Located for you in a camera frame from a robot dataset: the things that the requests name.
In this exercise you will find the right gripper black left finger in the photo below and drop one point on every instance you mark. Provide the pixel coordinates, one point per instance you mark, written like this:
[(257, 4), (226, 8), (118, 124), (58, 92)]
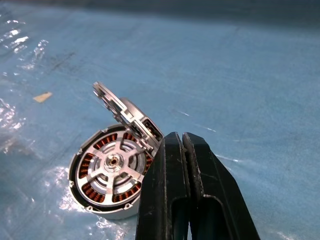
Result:
[(162, 187)]

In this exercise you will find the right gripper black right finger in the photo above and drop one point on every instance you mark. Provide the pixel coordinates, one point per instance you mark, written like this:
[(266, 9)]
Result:
[(217, 192)]

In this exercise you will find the motor stator housing copper coils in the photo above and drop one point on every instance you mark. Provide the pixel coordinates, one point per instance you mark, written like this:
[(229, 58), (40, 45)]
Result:
[(117, 212)]

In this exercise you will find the silver motor cover circuit board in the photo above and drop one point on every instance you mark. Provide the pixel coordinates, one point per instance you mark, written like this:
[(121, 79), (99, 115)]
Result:
[(132, 112)]

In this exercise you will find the blue plastic table cover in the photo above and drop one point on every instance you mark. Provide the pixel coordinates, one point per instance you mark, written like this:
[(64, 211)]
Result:
[(225, 75)]

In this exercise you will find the tan tape scrap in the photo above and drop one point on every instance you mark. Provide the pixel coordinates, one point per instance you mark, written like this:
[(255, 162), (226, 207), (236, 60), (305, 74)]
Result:
[(43, 97)]

